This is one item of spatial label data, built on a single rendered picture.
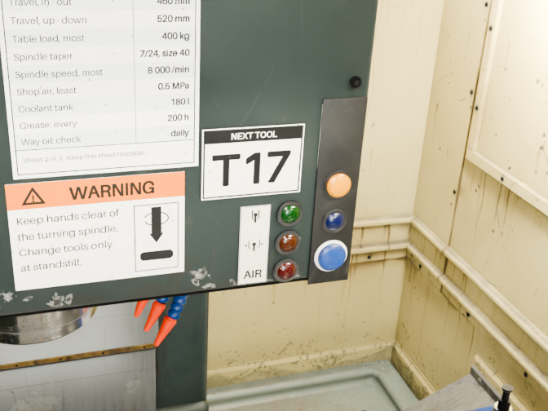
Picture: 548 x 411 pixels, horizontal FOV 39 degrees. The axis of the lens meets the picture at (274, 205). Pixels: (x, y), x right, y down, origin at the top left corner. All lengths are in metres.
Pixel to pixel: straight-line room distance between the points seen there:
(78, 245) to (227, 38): 0.23
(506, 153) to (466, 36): 0.31
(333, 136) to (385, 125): 1.25
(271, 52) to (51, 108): 0.19
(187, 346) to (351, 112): 1.01
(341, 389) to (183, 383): 0.70
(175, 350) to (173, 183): 0.98
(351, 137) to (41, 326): 0.41
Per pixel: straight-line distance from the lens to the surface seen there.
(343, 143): 0.74
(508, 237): 1.79
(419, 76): 1.99
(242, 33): 0.68
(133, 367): 1.62
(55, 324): 0.92
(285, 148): 0.72
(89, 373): 1.61
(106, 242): 0.72
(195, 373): 1.71
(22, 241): 0.72
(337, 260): 0.79
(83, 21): 0.65
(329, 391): 2.28
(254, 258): 0.77
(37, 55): 0.66
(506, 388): 1.16
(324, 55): 0.71
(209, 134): 0.70
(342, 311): 2.21
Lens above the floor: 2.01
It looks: 25 degrees down
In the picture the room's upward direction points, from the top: 3 degrees clockwise
